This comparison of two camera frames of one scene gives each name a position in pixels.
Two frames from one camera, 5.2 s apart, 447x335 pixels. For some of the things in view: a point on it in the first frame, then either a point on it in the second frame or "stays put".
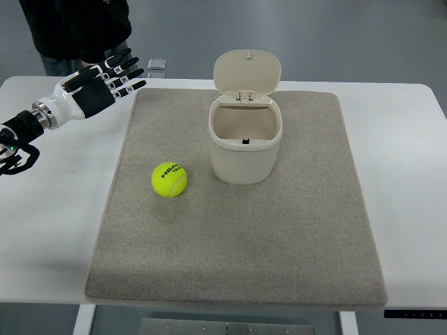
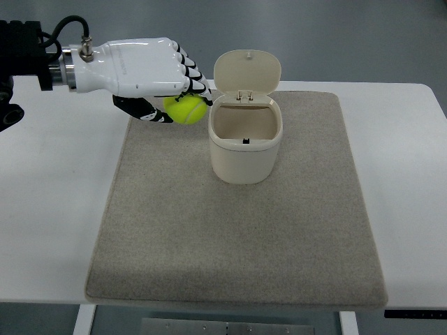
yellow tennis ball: x=169 y=179 → x=189 y=109
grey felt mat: x=303 y=239 stays put
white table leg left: x=84 y=319 stays put
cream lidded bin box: x=244 y=123 stays put
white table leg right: x=348 y=322 stays put
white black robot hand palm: x=65 y=106 → x=137 y=68
